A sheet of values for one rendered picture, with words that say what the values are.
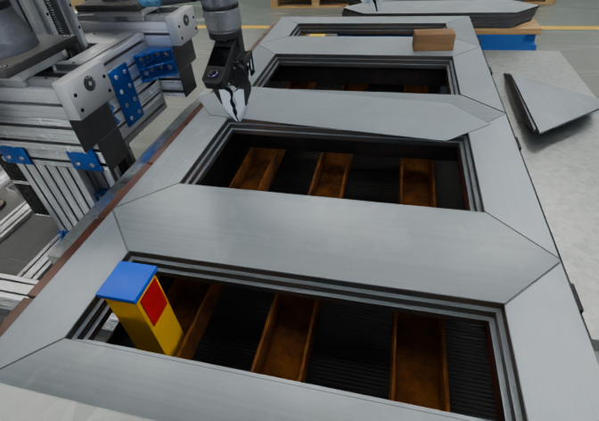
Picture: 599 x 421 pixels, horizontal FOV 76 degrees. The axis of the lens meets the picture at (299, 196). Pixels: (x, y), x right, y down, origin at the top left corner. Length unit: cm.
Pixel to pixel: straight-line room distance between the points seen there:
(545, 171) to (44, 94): 113
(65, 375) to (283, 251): 32
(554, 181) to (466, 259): 43
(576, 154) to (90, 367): 106
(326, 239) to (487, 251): 24
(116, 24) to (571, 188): 136
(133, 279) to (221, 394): 20
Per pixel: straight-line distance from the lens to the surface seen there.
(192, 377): 52
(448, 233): 65
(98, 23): 152
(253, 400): 49
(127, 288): 58
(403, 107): 99
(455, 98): 105
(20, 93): 109
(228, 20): 87
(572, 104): 126
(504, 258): 64
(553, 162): 107
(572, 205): 95
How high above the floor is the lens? 130
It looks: 40 degrees down
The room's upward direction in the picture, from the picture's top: 5 degrees counter-clockwise
